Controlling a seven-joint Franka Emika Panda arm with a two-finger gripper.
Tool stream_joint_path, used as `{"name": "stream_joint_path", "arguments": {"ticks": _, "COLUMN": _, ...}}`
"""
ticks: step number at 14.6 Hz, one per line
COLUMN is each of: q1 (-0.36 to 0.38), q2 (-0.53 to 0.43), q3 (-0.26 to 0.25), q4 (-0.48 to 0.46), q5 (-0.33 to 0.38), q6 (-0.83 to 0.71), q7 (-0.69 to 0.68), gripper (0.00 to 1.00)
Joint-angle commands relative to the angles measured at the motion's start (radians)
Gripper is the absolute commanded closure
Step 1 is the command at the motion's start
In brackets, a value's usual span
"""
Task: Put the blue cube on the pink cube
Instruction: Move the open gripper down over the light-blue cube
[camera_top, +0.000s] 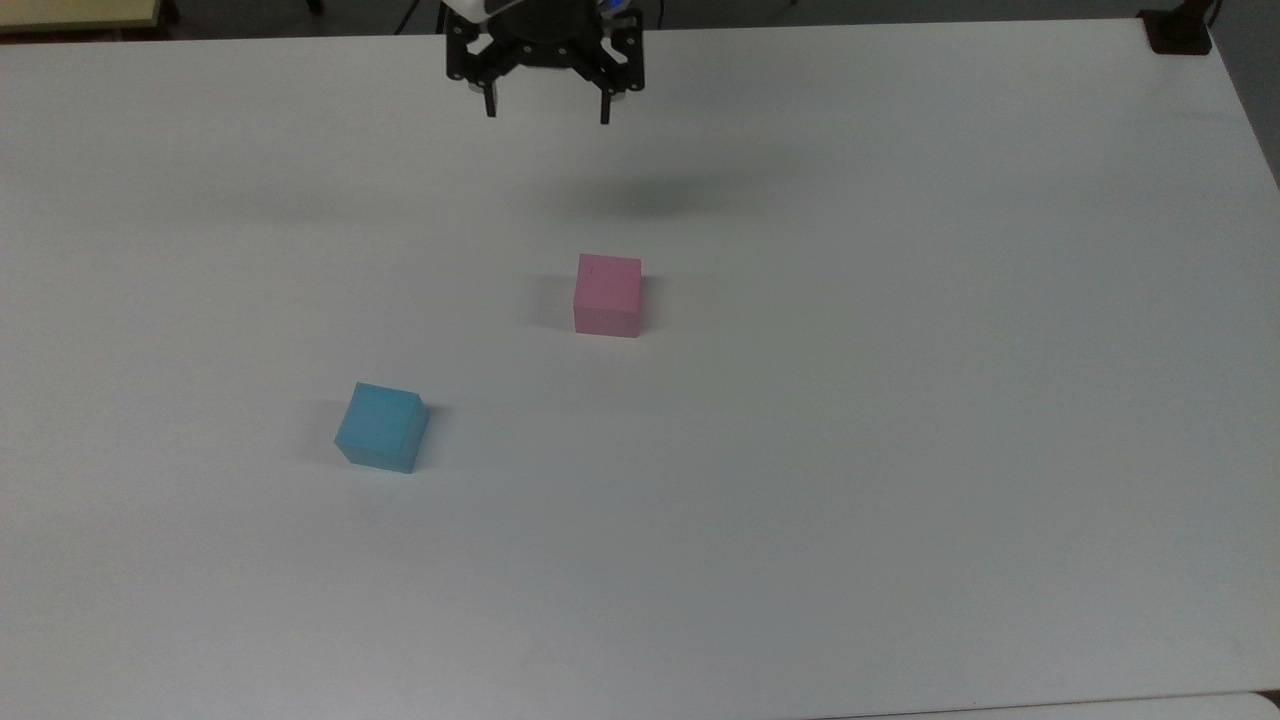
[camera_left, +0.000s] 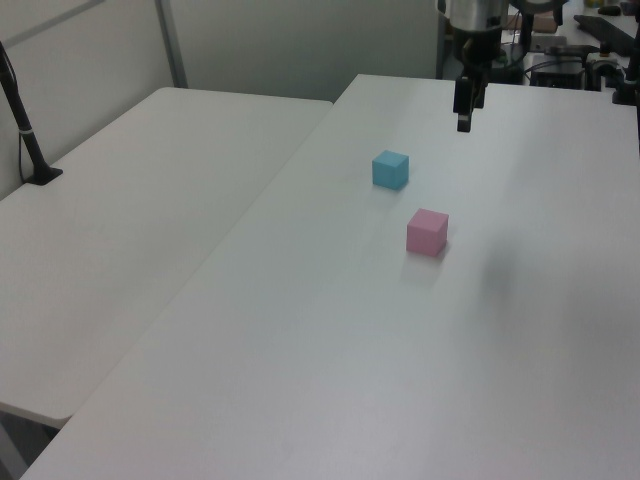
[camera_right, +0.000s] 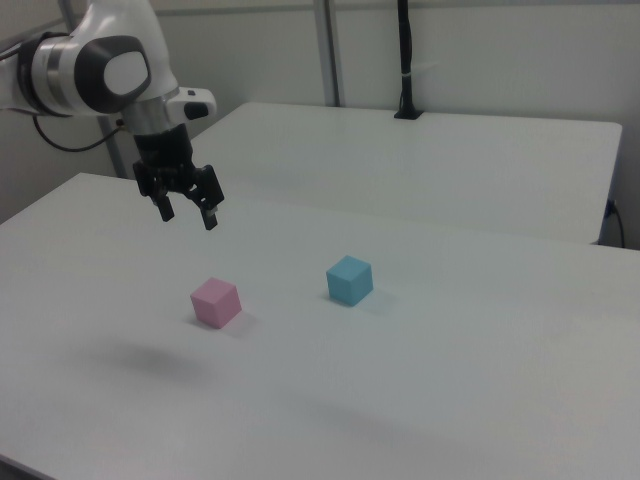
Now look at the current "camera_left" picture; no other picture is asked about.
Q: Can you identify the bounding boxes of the white side table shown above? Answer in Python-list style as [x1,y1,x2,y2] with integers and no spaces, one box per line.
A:
[0,86,335,480]

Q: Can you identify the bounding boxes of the grey metal partition post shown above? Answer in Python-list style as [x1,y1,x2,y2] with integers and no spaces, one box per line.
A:
[153,0,189,89]

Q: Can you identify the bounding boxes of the black equipment box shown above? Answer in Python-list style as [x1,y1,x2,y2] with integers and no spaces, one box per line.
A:
[530,44,601,92]

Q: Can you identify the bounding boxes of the black angled flat panel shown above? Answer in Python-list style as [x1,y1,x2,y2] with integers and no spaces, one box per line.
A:
[572,13,640,57]

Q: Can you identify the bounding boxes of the black clamp mount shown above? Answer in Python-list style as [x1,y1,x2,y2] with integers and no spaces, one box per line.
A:
[610,47,640,106]

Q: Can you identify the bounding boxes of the black camera pole with base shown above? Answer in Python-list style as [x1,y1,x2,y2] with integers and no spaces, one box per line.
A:
[0,39,65,188]

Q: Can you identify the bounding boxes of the blue cube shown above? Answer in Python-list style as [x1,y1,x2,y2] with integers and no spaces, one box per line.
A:
[371,149,411,192]

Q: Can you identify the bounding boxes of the brown cardboard box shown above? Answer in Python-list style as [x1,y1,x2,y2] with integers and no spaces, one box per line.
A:
[532,12,560,35]

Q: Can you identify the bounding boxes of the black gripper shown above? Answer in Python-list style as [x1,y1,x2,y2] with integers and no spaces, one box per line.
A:
[451,24,502,134]

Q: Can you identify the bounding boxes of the black ring light stand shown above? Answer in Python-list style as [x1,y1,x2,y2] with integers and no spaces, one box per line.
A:
[509,0,569,69]

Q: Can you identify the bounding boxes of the pink cube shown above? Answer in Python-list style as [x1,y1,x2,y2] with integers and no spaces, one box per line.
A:
[405,207,450,257]

